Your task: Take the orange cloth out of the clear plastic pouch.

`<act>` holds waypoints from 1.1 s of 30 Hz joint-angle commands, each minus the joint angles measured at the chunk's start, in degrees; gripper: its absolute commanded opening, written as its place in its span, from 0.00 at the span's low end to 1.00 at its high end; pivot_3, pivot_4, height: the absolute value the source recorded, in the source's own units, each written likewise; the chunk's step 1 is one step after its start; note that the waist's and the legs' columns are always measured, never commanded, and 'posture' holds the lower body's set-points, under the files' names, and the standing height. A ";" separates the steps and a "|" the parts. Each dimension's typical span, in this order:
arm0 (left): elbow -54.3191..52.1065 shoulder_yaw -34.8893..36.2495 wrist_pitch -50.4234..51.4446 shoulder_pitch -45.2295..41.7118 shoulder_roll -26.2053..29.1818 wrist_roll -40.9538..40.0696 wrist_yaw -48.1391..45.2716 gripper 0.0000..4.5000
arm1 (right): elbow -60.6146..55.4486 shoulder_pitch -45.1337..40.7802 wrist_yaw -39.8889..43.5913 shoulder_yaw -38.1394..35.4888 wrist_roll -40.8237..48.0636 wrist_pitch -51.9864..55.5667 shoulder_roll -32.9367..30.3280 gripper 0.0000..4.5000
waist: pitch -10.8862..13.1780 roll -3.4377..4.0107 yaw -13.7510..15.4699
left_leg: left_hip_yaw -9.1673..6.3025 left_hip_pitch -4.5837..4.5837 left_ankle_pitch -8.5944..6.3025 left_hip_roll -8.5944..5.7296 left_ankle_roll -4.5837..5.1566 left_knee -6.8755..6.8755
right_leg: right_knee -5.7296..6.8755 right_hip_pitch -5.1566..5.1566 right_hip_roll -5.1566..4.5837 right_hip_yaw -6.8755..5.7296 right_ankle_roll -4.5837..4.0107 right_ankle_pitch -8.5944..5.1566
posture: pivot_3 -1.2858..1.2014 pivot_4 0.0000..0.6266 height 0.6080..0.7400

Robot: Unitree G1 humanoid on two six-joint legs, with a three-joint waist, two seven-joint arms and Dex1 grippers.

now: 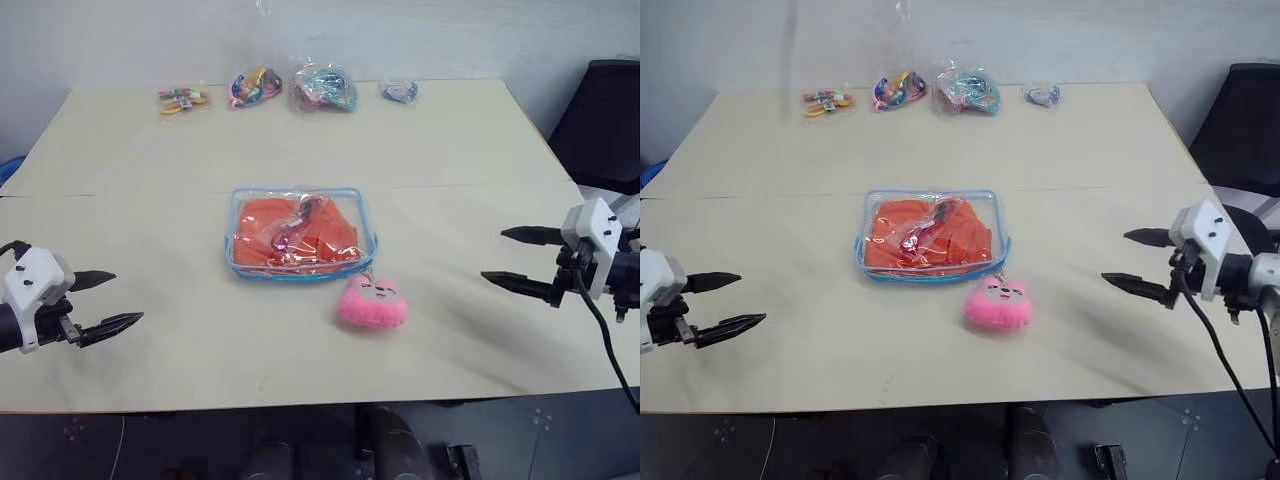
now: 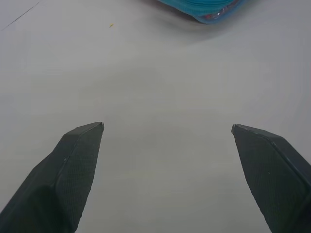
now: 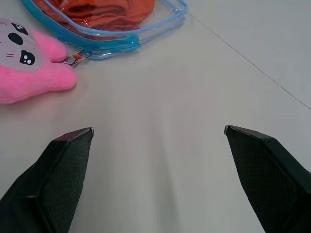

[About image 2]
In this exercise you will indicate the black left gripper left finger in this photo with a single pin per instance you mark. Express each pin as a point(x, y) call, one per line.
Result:
point(60, 184)

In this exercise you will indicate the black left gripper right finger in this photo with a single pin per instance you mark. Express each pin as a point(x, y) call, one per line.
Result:
point(274, 184)

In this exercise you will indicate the blue plastic bag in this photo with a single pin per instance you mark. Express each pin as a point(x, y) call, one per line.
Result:
point(199, 9)

